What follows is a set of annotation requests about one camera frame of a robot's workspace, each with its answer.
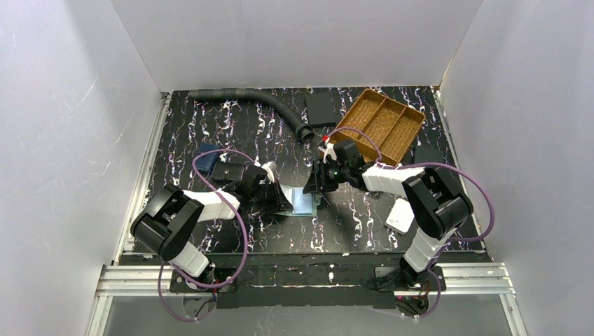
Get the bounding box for mint green snap card holder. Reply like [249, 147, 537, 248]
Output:
[277, 185, 321, 217]

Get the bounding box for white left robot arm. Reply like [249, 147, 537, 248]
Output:
[130, 162, 293, 279]

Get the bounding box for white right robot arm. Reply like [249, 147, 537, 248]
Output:
[303, 139, 474, 286]

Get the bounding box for black leather card holder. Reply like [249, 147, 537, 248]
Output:
[211, 162, 246, 184]

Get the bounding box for blue leather card holder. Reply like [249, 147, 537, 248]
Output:
[195, 143, 220, 174]

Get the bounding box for flat black square pad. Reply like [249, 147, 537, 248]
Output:
[305, 92, 337, 129]

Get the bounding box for woven wicker divided tray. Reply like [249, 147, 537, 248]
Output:
[330, 89, 425, 165]

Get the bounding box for white rectangular box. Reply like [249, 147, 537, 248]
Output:
[385, 198, 414, 235]

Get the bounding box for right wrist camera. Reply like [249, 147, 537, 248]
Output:
[318, 135, 337, 163]

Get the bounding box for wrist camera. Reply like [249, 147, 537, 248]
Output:
[260, 161, 277, 183]
[318, 135, 337, 163]

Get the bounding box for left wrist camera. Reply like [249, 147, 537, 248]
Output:
[260, 161, 277, 183]

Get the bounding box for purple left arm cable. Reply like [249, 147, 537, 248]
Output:
[158, 148, 275, 323]

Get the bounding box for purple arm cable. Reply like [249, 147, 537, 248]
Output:
[324, 127, 496, 319]
[158, 148, 275, 323]

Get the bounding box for black corrugated hose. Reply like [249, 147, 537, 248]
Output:
[188, 87, 317, 144]

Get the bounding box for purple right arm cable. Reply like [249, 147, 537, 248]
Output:
[324, 127, 496, 319]

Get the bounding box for aluminium frame rail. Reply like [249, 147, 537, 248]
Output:
[88, 91, 526, 335]

